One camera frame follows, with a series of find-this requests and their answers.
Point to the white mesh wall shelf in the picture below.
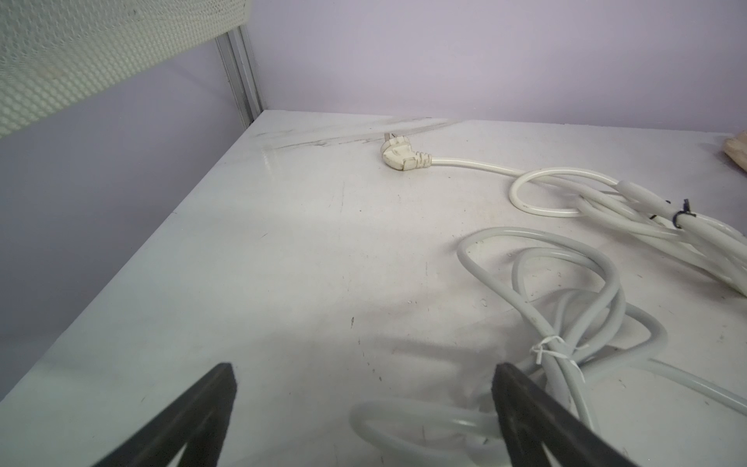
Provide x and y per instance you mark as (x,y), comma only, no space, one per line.
(57,53)

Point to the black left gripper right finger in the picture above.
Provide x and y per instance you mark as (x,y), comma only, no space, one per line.
(533,425)

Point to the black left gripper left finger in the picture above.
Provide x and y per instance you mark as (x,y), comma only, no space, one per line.
(192,429)

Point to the beige wooden board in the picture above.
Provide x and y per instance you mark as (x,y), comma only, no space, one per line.
(736,149)

